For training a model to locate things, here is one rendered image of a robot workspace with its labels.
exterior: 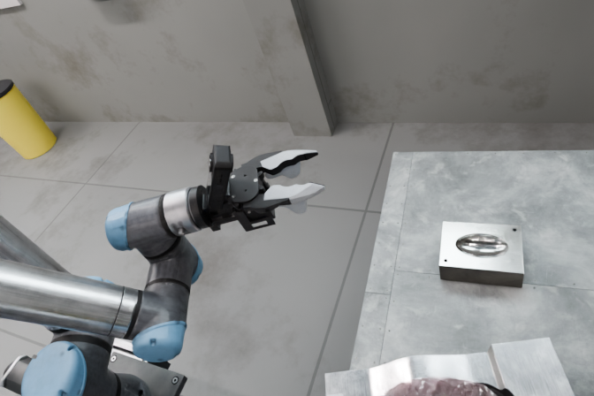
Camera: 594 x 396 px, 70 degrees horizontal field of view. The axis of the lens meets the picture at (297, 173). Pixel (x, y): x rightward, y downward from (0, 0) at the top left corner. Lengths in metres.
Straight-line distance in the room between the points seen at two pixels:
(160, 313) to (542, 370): 0.76
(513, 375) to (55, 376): 0.88
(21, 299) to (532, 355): 0.94
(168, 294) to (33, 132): 4.02
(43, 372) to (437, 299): 0.91
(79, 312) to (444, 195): 1.10
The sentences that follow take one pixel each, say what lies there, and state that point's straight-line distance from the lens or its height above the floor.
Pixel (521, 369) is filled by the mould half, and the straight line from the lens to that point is 1.06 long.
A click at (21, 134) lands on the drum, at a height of 0.27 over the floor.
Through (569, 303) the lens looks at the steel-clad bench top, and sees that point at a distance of 1.27.
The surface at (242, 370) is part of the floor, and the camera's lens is 2.21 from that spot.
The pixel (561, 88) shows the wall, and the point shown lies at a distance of 2.80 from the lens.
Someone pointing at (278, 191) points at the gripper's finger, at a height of 1.46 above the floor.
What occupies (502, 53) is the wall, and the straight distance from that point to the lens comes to 2.65.
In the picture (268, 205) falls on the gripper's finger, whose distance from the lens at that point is 0.63.
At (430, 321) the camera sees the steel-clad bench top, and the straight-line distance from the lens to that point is 1.21.
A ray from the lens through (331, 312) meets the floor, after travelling 2.18.
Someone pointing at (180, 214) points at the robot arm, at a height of 1.46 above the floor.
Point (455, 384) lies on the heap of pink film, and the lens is 1.05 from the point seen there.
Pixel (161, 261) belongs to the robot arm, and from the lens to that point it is 0.77.
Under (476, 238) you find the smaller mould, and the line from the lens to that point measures 1.27.
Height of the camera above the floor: 1.89
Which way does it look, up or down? 42 degrees down
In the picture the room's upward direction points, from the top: 22 degrees counter-clockwise
